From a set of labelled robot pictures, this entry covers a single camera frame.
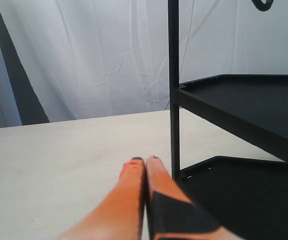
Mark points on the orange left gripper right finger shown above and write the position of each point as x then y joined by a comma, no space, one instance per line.
172,215

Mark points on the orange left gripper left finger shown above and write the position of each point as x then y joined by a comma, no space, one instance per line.
120,214

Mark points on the black metal shelf rack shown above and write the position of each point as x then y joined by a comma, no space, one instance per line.
246,105

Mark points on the black hook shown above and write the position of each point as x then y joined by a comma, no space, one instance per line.
262,5

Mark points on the white backdrop cloth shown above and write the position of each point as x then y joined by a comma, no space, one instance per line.
68,60

